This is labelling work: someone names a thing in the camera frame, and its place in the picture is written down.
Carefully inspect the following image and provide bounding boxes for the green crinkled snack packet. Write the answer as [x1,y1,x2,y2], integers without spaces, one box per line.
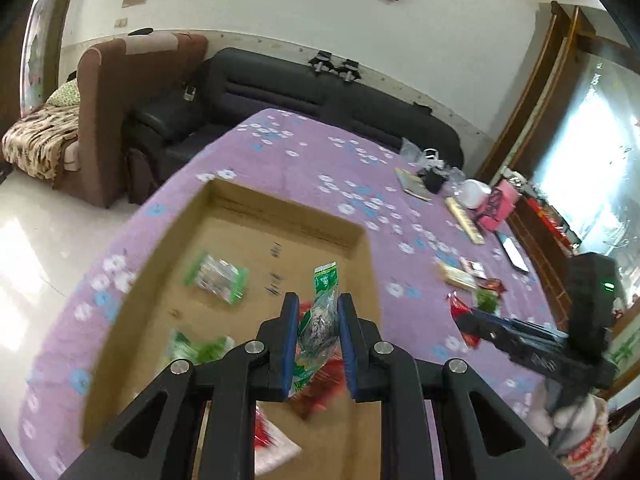
[163,330,235,366]

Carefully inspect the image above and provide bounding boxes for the green white snack packet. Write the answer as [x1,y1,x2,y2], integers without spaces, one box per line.
[184,252,248,306]

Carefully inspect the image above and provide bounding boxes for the dark red foil snack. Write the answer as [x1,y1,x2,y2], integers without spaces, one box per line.
[288,354,346,420]

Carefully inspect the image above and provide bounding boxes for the red white snack packet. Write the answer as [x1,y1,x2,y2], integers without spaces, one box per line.
[254,404,302,476]

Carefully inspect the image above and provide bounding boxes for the small black cup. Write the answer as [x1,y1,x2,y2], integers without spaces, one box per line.
[416,167,449,194]

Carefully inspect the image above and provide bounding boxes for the brown armchair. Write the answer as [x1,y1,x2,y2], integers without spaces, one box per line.
[52,32,208,208]

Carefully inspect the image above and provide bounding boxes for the black smartphone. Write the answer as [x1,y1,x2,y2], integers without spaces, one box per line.
[495,232,529,274]

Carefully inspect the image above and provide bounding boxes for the purple floral tablecloth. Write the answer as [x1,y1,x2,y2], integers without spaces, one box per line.
[18,110,552,479]

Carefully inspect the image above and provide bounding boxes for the zebra pattern blanket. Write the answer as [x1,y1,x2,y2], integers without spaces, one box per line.
[1,105,79,180]

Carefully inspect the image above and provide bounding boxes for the clear green snack packet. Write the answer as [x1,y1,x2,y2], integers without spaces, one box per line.
[290,262,340,396]

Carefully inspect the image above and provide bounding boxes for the pink sleeved bottle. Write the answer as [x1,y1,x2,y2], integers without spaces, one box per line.
[474,179,521,232]

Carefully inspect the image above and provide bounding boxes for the beige wafer snack packet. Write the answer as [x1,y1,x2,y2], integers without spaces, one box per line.
[436,261,477,292]

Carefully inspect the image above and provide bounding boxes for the cream tube package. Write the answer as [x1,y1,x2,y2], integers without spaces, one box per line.
[445,197,485,245]

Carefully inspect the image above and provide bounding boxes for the shallow cardboard box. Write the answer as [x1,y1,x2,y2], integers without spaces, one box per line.
[68,180,380,479]

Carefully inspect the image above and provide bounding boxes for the green booklet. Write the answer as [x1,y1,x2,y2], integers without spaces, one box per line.
[394,168,432,202]

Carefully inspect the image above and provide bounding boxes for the black grippers on sofa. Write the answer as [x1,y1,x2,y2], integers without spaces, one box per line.
[308,50,361,84]

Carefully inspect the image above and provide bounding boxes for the black leather sofa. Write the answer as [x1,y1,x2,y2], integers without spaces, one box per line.
[122,48,464,205]

